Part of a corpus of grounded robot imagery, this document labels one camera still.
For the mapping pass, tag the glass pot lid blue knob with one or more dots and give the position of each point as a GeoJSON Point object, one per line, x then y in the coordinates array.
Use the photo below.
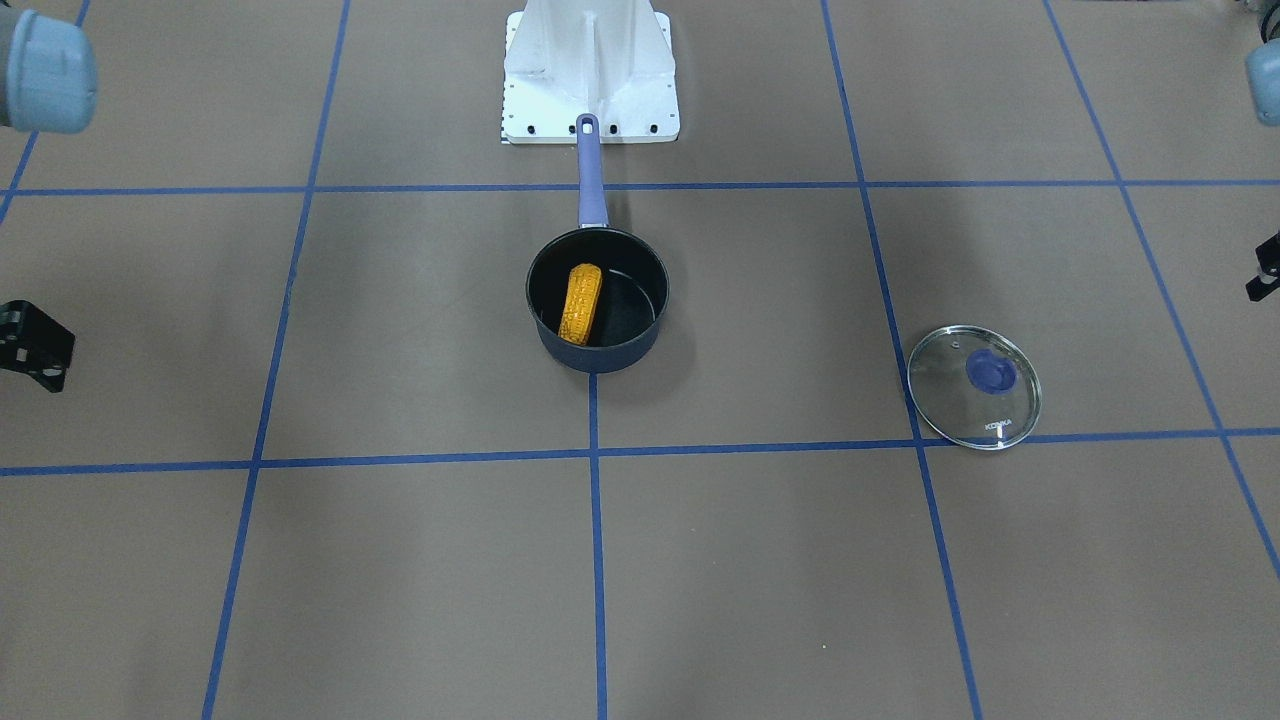
{"type": "Point", "coordinates": [974, 387]}

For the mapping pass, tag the dark blue saucepan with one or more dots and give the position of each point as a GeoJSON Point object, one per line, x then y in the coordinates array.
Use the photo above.
{"type": "Point", "coordinates": [635, 280]}

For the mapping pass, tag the yellow toy corn cob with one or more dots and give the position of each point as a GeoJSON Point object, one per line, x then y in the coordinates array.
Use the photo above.
{"type": "Point", "coordinates": [584, 287]}

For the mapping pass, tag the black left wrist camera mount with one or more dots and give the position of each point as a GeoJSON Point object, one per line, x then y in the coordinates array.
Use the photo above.
{"type": "Point", "coordinates": [1266, 280]}

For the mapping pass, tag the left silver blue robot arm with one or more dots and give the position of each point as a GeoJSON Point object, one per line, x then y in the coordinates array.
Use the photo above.
{"type": "Point", "coordinates": [1262, 71]}

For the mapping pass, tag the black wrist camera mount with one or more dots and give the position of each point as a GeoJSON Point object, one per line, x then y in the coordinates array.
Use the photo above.
{"type": "Point", "coordinates": [36, 345]}
{"type": "Point", "coordinates": [1266, 280]}

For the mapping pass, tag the white pedestal column base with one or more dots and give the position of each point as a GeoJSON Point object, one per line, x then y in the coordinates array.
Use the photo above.
{"type": "Point", "coordinates": [613, 59]}

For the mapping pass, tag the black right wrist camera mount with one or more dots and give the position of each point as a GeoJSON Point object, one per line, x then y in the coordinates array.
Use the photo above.
{"type": "Point", "coordinates": [36, 345]}

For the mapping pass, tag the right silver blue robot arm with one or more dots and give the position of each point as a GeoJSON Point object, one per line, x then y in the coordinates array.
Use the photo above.
{"type": "Point", "coordinates": [49, 74]}

